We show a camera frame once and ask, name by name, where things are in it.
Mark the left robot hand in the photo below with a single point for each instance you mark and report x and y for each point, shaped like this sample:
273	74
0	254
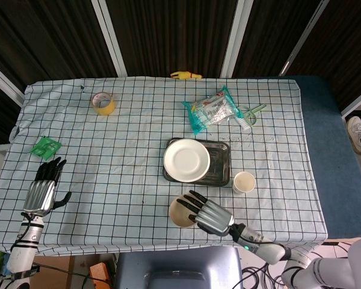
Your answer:
40	195

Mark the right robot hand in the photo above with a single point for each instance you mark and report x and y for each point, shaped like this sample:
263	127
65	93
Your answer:
213	216

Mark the beige bowl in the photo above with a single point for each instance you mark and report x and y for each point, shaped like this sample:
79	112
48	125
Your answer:
177	214

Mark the white paper cup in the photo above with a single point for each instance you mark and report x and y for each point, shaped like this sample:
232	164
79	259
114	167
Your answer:
243	182

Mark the white round plate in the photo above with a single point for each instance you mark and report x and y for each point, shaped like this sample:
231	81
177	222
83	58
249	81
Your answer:
186	161

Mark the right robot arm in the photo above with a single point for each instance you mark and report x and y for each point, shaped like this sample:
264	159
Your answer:
267	247

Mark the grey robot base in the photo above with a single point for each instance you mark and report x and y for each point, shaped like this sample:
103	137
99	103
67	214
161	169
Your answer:
177	265

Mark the black metal tray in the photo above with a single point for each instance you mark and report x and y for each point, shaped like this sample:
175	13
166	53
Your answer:
221	168

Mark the green sachet packet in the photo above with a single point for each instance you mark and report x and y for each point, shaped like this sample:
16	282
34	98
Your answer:
45	148

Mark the brown cardboard box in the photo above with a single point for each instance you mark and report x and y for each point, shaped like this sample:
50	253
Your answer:
54	271

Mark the checked light blue tablecloth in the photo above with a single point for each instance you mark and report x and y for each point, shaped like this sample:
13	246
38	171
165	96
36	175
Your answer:
108	150

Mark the orange box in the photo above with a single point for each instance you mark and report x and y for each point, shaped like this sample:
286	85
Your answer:
100	275

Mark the teal snack package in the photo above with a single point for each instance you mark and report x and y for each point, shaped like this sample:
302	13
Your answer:
210	110

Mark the yellow tape roll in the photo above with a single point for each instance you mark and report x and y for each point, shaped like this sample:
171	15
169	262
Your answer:
106	109

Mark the yellow plastic toy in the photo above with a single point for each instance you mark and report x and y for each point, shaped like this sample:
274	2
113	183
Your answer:
182	75

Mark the white sneaker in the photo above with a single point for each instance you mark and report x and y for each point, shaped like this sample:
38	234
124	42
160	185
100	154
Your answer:
359	134

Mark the white partition frame post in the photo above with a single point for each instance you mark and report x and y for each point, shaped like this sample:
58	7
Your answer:
4	81
237	36
358	103
304	36
108	36

